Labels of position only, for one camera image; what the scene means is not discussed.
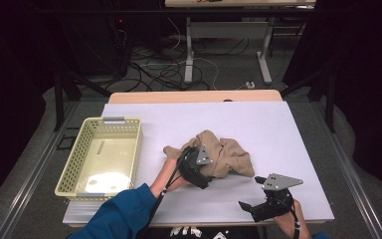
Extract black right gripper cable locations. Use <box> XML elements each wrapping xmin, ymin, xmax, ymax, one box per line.
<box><xmin>289</xmin><ymin>199</ymin><xmax>303</xmax><ymax>239</ymax></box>

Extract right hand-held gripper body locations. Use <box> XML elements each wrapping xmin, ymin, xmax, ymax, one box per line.
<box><xmin>252</xmin><ymin>172</ymin><xmax>304</xmax><ymax>223</ymax></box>

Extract black square floor frame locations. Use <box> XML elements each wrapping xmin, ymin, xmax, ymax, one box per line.
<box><xmin>57</xmin><ymin>126</ymin><xmax>82</xmax><ymax>151</ymax></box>

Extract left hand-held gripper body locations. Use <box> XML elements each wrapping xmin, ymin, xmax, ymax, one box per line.
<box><xmin>176</xmin><ymin>143</ymin><xmax>214</xmax><ymax>190</ymax></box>

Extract beige cloth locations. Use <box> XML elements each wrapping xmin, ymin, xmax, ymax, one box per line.
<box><xmin>162</xmin><ymin>129</ymin><xmax>256</xmax><ymax>178</ymax></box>

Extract white table mat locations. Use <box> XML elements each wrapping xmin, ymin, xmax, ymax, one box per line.
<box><xmin>63</xmin><ymin>101</ymin><xmax>335</xmax><ymax>225</ymax></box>

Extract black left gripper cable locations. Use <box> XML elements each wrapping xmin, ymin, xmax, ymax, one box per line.
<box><xmin>147</xmin><ymin>147</ymin><xmax>197</xmax><ymax>224</ymax></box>

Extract person's dark printed clothing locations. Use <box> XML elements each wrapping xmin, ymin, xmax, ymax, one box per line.
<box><xmin>135</xmin><ymin>225</ymin><xmax>263</xmax><ymax>239</ymax></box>

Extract white floor cable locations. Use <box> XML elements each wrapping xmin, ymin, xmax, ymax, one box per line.
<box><xmin>165</xmin><ymin>16</ymin><xmax>221</xmax><ymax>92</ymax></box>

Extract person's left hand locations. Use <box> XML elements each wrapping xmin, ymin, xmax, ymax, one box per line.
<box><xmin>149</xmin><ymin>156</ymin><xmax>193</xmax><ymax>199</ymax></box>

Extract wooden table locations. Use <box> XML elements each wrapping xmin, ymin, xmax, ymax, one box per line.
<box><xmin>107</xmin><ymin>89</ymin><xmax>284</xmax><ymax>105</ymax></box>

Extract metal floor rail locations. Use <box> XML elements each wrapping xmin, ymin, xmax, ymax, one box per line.
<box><xmin>0</xmin><ymin>101</ymin><xmax>79</xmax><ymax>239</ymax></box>
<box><xmin>309</xmin><ymin>101</ymin><xmax>381</xmax><ymax>239</ymax></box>

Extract pale yellow perforated plastic basket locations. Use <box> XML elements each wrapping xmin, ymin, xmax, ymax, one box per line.
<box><xmin>54</xmin><ymin>116</ymin><xmax>143</xmax><ymax>201</ymax></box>

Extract white-legged desk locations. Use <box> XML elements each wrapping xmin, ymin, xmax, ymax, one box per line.
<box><xmin>164</xmin><ymin>0</ymin><xmax>316</xmax><ymax>85</ymax></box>

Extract dark cabinet with red light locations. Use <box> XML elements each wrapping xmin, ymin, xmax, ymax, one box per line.
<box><xmin>63</xmin><ymin>14</ymin><xmax>130</xmax><ymax>78</ymax></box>

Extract black metal stand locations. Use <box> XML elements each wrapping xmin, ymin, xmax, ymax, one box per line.
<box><xmin>280</xmin><ymin>66</ymin><xmax>337</xmax><ymax>133</ymax></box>
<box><xmin>53</xmin><ymin>64</ymin><xmax>112</xmax><ymax>132</ymax></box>

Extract person's right hand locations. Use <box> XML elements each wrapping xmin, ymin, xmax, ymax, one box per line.
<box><xmin>272</xmin><ymin>198</ymin><xmax>309</xmax><ymax>237</ymax></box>

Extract black floor cables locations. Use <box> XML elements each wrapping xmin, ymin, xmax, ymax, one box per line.
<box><xmin>103</xmin><ymin>36</ymin><xmax>250</xmax><ymax>93</ymax></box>

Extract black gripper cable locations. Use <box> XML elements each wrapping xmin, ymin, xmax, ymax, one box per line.
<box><xmin>289</xmin><ymin>199</ymin><xmax>303</xmax><ymax>239</ymax></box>
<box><xmin>147</xmin><ymin>147</ymin><xmax>197</xmax><ymax>224</ymax></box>

